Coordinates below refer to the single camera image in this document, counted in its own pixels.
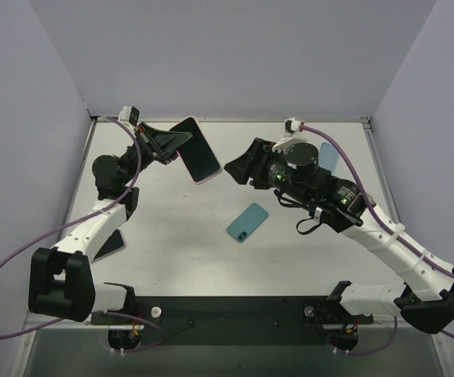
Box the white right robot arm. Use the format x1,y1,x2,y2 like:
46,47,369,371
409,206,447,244
225,138,454,334

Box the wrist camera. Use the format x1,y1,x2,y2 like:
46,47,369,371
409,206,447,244
271,118,307,153
118,105,140,126

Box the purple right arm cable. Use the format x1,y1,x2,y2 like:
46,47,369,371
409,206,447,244
301,123,454,357

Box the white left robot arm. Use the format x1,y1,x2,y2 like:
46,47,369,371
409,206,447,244
28,123,192,324

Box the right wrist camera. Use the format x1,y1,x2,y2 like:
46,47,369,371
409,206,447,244
271,118,307,153

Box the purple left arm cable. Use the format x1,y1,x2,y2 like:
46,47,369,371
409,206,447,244
0,115,165,353

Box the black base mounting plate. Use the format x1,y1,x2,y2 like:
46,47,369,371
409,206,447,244
90,295,375,347

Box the teal phone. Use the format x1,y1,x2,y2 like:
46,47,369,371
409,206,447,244
226,203,269,243

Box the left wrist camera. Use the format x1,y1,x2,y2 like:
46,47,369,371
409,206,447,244
118,105,140,126

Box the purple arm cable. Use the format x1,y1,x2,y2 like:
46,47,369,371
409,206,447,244
301,123,454,357
0,115,165,353

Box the light blue phone case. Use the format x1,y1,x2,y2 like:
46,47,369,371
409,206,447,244
319,142,339,175

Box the phone in clear case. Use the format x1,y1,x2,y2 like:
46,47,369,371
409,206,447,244
93,229,125,262

